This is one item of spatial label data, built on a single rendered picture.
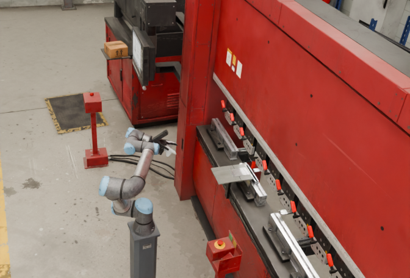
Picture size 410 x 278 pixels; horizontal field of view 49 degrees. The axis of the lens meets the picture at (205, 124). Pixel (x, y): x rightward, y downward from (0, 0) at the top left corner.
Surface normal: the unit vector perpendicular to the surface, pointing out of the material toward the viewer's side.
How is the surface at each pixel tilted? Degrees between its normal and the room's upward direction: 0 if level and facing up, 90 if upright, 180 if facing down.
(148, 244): 90
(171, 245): 0
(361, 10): 90
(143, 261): 90
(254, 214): 0
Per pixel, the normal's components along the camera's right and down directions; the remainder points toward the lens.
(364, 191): -0.95, 0.10
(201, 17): 0.30, 0.53
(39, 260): 0.08, -0.84
